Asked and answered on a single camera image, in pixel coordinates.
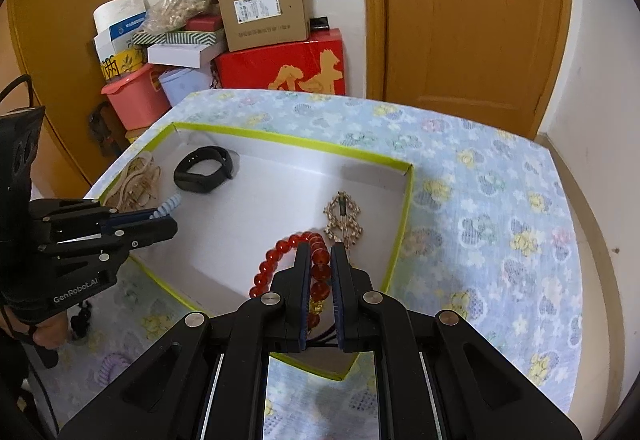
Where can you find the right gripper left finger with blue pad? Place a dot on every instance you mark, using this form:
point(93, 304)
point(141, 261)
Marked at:
point(293, 285)

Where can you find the white blue carton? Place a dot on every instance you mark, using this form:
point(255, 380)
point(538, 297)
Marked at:
point(118, 37)

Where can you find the black fitness band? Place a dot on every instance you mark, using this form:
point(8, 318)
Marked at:
point(205, 169)

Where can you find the white paper roll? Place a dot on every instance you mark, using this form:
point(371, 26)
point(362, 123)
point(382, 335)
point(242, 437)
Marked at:
point(114, 11)

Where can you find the small dark red box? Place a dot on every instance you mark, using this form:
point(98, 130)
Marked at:
point(204, 23)

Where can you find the rhinestone gold brooch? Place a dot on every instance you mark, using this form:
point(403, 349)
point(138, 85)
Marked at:
point(342, 224)

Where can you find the black hair tie teal bead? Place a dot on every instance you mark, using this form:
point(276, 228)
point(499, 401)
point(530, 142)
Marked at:
point(327, 339)

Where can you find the red gift box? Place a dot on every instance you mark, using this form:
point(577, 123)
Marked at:
point(316, 65)

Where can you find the white flat box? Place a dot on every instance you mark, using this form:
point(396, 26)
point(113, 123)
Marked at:
point(185, 55)

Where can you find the bag of nuts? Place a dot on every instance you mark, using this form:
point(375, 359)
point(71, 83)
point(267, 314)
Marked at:
point(168, 15)

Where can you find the floral blue tablecloth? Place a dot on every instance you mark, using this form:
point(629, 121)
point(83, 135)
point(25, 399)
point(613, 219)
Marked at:
point(489, 236)

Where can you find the beige translucent hair claw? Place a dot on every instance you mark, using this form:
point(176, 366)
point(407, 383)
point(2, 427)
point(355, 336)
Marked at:
point(137, 186)

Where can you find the green striped box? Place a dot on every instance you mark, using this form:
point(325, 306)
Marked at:
point(179, 37)

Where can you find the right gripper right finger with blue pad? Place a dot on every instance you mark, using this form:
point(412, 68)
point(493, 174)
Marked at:
point(349, 284)

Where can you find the yellow-green shallow box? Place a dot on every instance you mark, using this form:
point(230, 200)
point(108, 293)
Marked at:
point(280, 186)

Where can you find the person's left hand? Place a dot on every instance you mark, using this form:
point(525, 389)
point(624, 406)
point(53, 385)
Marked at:
point(50, 334)

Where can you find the yellow patterned box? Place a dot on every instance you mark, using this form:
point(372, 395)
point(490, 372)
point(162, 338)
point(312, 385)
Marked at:
point(123, 63)

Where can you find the lavender round container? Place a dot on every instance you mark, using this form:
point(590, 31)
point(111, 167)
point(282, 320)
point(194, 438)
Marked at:
point(179, 82)

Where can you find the pink plastic bin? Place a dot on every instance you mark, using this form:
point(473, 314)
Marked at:
point(138, 99)

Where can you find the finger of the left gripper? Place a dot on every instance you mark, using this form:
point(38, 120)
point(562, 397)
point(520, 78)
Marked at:
point(145, 232)
point(130, 215)

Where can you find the wooden door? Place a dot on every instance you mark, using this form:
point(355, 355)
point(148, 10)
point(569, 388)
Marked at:
point(491, 61)

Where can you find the brown cardboard box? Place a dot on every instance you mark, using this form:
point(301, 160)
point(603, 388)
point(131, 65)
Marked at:
point(251, 24)

